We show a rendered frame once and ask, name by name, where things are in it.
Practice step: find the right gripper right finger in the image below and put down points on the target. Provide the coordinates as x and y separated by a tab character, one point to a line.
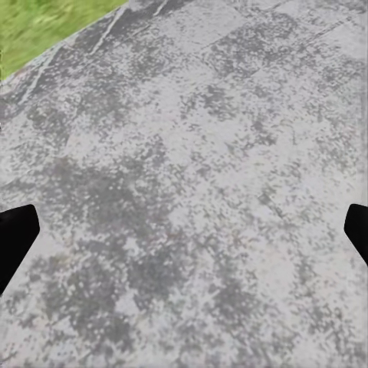
356	228

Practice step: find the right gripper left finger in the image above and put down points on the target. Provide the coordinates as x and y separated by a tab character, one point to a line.
19	227

